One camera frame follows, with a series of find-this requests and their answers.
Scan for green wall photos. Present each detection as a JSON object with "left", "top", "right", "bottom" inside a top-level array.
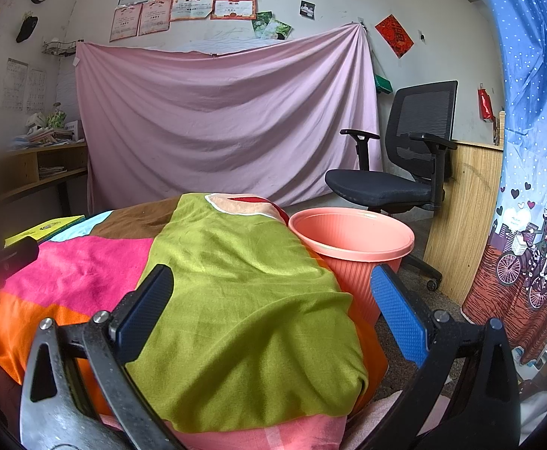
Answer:
[{"left": 252, "top": 12, "right": 294, "bottom": 41}]

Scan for red hanging bag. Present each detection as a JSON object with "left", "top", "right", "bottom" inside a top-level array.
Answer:
[{"left": 477, "top": 85, "right": 495, "bottom": 122}]

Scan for blue printed curtain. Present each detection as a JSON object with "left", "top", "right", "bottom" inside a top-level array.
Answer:
[{"left": 461, "top": 0, "right": 547, "bottom": 366}]

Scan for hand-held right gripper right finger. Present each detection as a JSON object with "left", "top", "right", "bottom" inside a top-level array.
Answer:
[{"left": 369, "top": 264, "right": 522, "bottom": 450}]

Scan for wooden shelf desk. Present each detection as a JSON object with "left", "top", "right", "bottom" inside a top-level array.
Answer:
[{"left": 0, "top": 143, "right": 89, "bottom": 202}]

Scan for wooden partition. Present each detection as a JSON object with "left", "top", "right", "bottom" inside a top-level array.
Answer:
[{"left": 423, "top": 141, "right": 504, "bottom": 294}]

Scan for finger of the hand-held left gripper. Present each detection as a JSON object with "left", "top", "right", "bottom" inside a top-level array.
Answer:
[{"left": 0, "top": 237, "right": 40, "bottom": 282}]

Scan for pink hanging sheet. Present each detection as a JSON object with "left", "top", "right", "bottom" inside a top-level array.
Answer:
[{"left": 75, "top": 23, "right": 384, "bottom": 212}]

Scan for yellow book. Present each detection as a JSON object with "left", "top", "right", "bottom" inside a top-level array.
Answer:
[{"left": 4, "top": 216, "right": 87, "bottom": 247}]

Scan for pile of papers and books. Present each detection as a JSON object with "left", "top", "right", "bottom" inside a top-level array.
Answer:
[{"left": 13, "top": 124, "right": 87, "bottom": 146}]

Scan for wall calendar sheets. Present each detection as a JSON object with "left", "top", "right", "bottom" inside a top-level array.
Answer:
[{"left": 4, "top": 58, "right": 46, "bottom": 112}]

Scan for pink checked bedding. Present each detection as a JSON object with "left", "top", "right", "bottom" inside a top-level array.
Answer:
[{"left": 175, "top": 389, "right": 452, "bottom": 450}]

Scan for red paper wall decoration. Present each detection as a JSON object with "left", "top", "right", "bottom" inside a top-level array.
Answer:
[{"left": 375, "top": 15, "right": 415, "bottom": 58}]

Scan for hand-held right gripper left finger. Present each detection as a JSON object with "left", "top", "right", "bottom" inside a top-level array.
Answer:
[{"left": 19, "top": 264, "right": 185, "bottom": 450}]

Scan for wire wall shelf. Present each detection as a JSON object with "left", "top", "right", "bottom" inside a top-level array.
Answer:
[{"left": 43, "top": 40, "right": 78, "bottom": 56}]

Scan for black office chair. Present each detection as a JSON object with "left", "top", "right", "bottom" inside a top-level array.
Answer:
[{"left": 325, "top": 81, "right": 458, "bottom": 291}]

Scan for pink plastic waste bin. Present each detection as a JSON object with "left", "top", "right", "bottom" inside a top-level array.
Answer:
[{"left": 288, "top": 207, "right": 415, "bottom": 326}]

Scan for black hat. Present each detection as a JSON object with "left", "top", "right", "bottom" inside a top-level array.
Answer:
[{"left": 15, "top": 15, "right": 39, "bottom": 43}]

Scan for multicoloured patchwork blanket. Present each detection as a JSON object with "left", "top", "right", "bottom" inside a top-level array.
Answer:
[{"left": 0, "top": 192, "right": 389, "bottom": 432}]

